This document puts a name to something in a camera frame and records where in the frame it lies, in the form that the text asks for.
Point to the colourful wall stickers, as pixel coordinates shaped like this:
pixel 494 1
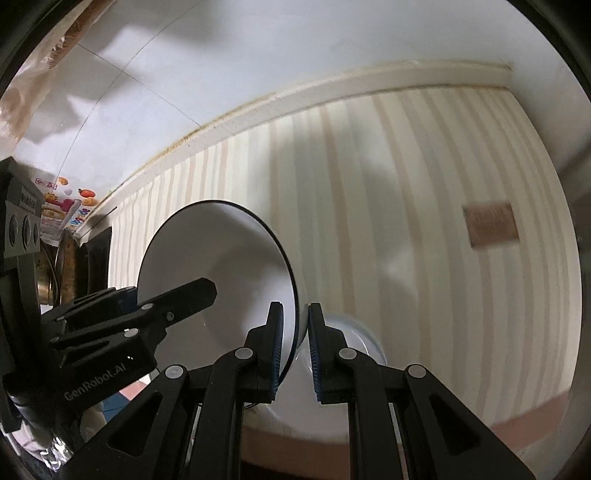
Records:
pixel 69 203

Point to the stainless steel steamer pot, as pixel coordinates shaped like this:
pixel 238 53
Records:
pixel 46 277

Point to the white bowl with dark rim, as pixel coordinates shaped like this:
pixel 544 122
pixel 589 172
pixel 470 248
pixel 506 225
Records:
pixel 221 258

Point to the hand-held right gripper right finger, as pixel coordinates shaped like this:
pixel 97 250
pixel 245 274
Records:
pixel 315 341

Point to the white bowl with floral print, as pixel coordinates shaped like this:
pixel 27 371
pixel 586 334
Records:
pixel 364 341

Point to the black wok with food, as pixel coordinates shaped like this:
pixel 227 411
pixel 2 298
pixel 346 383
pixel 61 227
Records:
pixel 74 267

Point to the striped cat-print tablecloth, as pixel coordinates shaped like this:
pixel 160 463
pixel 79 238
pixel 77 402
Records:
pixel 369 184

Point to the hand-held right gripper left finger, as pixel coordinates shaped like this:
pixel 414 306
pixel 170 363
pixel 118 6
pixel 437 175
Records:
pixel 277 341

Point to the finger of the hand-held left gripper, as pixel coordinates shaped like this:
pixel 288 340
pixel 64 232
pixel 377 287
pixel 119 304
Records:
pixel 101 302
pixel 184 297

